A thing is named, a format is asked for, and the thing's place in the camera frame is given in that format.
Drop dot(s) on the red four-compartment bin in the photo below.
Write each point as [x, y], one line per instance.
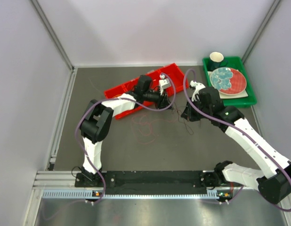
[172, 70]

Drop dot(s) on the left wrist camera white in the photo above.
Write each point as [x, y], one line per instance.
[164, 83]

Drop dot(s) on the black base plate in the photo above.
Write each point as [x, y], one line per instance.
[208, 179]

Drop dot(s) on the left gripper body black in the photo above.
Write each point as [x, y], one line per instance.
[158, 100]

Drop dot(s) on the aluminium frame rail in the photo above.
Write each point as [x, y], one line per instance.
[53, 181]

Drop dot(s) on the white square plate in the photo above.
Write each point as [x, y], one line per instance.
[232, 95]

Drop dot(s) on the red blue patterned plate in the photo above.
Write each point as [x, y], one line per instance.
[228, 80]

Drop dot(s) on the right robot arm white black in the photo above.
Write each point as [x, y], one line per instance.
[273, 178]

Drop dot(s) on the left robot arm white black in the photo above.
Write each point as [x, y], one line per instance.
[96, 121]

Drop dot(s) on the green plastic tray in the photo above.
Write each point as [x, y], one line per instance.
[245, 98]

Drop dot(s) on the dark green white cup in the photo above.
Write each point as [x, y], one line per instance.
[216, 60]

